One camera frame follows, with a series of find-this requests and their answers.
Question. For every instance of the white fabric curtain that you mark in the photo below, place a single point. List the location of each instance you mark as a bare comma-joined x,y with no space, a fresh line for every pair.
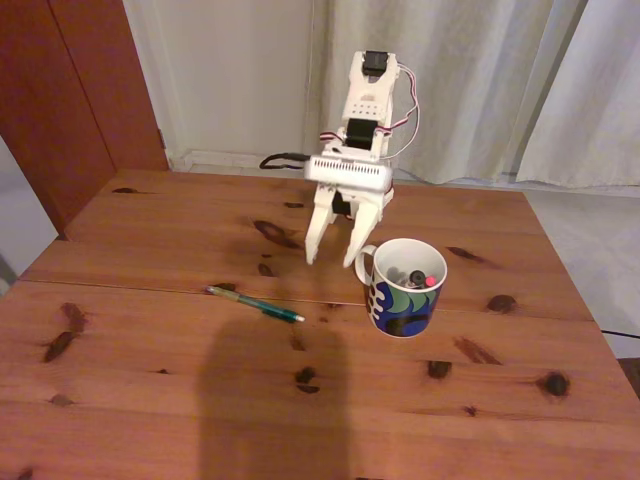
590,100
475,90

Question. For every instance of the brown wooden door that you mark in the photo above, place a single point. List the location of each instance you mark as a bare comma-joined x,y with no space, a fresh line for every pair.
60,100

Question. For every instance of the white marker black cap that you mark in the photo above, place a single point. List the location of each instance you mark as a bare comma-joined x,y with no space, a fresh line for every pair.
414,277

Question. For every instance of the silver grey camera box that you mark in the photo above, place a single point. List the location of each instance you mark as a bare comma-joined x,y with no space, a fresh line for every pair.
347,172

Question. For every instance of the white mug blue green pattern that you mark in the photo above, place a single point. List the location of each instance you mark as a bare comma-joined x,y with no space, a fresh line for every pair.
405,310

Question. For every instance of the black pen red end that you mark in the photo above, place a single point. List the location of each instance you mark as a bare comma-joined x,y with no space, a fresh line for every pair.
429,282

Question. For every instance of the green transparent pen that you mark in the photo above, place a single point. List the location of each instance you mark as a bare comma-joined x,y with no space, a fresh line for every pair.
250,301

